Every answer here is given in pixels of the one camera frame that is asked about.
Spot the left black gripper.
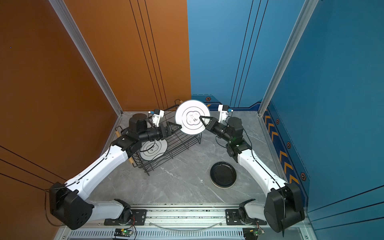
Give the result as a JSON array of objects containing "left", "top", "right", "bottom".
[{"left": 138, "top": 121, "right": 181, "bottom": 145}]

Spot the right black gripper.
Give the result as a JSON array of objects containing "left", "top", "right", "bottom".
[{"left": 200, "top": 116, "right": 234, "bottom": 145}]

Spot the white plate green rim front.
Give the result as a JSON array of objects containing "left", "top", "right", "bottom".
[{"left": 175, "top": 100, "right": 211, "bottom": 135}]

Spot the white plate green rim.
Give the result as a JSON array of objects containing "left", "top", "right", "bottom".
[
  {"left": 175, "top": 100, "right": 211, "bottom": 135},
  {"left": 139, "top": 140, "right": 168, "bottom": 161}
]

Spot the black wire dish rack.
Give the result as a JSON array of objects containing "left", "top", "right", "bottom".
[{"left": 112, "top": 99, "right": 202, "bottom": 175}]

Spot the black plate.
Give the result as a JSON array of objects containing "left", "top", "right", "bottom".
[{"left": 210, "top": 162, "right": 237, "bottom": 185}]

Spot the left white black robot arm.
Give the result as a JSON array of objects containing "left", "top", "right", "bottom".
[{"left": 48, "top": 114, "right": 182, "bottom": 230}]

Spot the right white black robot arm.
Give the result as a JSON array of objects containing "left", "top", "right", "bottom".
[{"left": 200, "top": 116, "right": 305, "bottom": 233}]

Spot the green circuit board left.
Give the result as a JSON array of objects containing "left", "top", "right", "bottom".
[{"left": 113, "top": 228, "right": 135, "bottom": 240}]

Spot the circuit board right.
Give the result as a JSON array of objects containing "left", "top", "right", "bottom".
[{"left": 243, "top": 228, "right": 265, "bottom": 240}]

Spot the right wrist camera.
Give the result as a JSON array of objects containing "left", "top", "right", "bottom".
[{"left": 218, "top": 105, "right": 234, "bottom": 124}]

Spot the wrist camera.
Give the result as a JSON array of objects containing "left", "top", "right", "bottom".
[
  {"left": 148, "top": 109, "right": 165, "bottom": 127},
  {"left": 218, "top": 105, "right": 234, "bottom": 124}
]

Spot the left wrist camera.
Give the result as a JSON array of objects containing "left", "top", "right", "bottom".
[{"left": 148, "top": 109, "right": 165, "bottom": 127}]

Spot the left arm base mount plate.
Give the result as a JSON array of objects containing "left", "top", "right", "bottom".
[{"left": 104, "top": 209, "right": 148, "bottom": 226}]

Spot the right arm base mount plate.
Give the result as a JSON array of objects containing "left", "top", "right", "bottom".
[{"left": 225, "top": 209, "right": 267, "bottom": 226}]

